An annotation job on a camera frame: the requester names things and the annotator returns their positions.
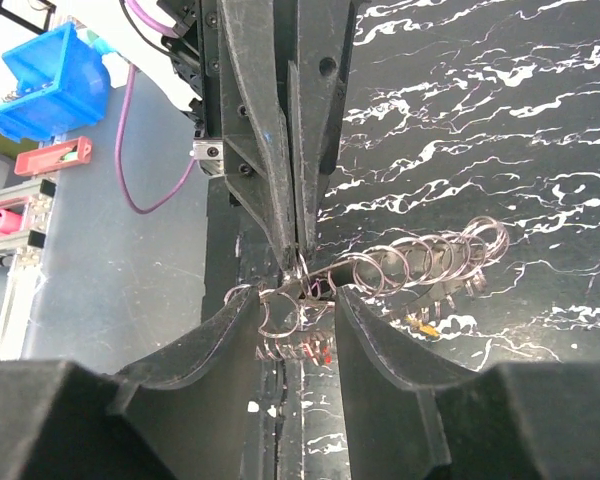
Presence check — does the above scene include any aluminium frame rail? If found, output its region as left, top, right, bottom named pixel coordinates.
left=0, top=175, right=56, bottom=360

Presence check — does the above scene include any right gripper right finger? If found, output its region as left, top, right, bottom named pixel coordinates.
left=335, top=289, right=600, bottom=479

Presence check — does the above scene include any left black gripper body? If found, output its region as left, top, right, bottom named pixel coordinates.
left=159, top=0, right=371, bottom=206

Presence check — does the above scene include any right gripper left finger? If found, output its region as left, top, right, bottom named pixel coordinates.
left=0, top=288, right=260, bottom=479

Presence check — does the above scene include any large toothed keyring disc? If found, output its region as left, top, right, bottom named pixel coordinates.
left=256, top=216, right=510, bottom=366

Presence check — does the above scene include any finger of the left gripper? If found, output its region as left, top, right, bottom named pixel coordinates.
left=218, top=1, right=296, bottom=265
left=285, top=59, right=351, bottom=251

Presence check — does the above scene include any blue plastic bin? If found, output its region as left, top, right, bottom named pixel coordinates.
left=0, top=22, right=111, bottom=142

